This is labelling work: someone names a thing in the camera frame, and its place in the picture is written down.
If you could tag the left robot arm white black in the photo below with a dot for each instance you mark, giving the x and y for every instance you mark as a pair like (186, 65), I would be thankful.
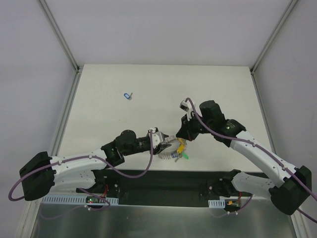
(44, 174)

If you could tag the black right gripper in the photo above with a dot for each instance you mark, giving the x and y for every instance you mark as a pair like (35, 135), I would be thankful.
(184, 130)

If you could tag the left side frame rail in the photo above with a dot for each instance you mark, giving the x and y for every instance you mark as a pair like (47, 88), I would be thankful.
(62, 123)

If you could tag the large metal keyring with rings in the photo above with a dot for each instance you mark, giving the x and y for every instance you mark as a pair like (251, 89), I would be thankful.
(166, 154)

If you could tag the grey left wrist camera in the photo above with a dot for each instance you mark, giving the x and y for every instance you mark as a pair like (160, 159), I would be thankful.
(156, 136)

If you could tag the right white cable duct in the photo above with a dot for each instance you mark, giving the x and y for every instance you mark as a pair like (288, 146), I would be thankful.
(219, 204)

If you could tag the left aluminium frame post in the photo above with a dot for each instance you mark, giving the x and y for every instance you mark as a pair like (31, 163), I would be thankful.
(59, 35)

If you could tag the blue tagged key on table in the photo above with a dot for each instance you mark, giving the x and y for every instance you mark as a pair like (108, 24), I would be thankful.
(128, 96)

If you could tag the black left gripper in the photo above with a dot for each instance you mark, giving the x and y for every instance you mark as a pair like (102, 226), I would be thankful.
(157, 147)

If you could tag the white cable duct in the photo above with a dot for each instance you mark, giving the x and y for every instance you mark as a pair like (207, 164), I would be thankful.
(72, 200)
(219, 204)

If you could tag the right side frame rail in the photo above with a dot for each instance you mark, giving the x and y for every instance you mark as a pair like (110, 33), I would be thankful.
(271, 143)

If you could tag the left white cable duct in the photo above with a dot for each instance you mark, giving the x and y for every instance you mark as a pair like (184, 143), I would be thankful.
(72, 200)

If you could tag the green key tag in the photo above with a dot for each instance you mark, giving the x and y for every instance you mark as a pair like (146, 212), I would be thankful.
(185, 156)

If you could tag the right aluminium frame post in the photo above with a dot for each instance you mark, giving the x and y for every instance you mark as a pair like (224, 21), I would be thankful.
(278, 27)

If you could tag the aluminium frame post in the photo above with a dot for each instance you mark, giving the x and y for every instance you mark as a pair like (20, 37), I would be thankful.
(278, 27)
(59, 35)

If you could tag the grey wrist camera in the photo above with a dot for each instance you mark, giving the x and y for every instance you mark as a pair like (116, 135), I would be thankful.
(156, 136)
(188, 108)

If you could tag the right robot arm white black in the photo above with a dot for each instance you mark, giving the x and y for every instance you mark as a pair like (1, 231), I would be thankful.
(285, 185)

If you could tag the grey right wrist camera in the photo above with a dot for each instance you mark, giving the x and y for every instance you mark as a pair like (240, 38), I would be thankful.
(188, 108)

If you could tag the frame rail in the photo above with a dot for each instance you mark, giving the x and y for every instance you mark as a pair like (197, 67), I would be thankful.
(271, 143)
(62, 123)

